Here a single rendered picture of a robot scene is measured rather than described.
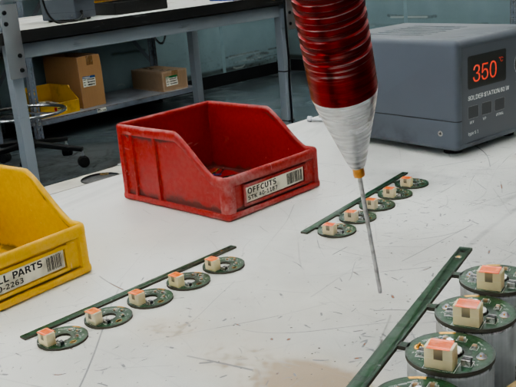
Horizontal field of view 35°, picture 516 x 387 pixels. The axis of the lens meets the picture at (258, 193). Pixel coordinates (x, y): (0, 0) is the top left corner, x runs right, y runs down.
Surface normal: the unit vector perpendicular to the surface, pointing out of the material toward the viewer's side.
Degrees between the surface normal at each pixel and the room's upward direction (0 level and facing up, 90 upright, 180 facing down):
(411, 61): 90
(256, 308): 0
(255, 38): 90
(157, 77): 92
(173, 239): 0
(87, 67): 90
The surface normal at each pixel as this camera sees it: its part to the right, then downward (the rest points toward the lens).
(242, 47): 0.70, 0.15
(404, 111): -0.77, 0.24
